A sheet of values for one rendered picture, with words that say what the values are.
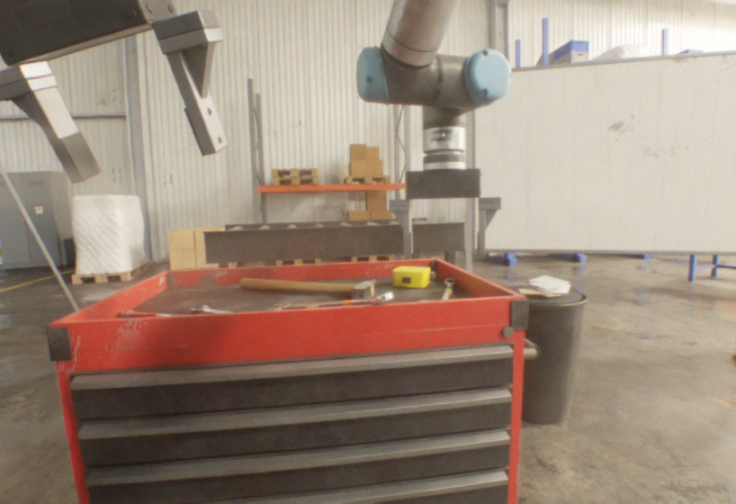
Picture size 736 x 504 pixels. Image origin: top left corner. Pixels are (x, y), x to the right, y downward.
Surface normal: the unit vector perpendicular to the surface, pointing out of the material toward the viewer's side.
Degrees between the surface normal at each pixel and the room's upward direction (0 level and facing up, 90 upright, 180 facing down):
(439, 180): 90
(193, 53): 113
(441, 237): 90
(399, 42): 125
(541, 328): 94
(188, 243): 90
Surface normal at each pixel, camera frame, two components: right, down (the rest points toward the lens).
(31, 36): -0.07, 0.51
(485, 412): 0.14, 0.12
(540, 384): -0.34, 0.19
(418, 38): -0.07, 0.89
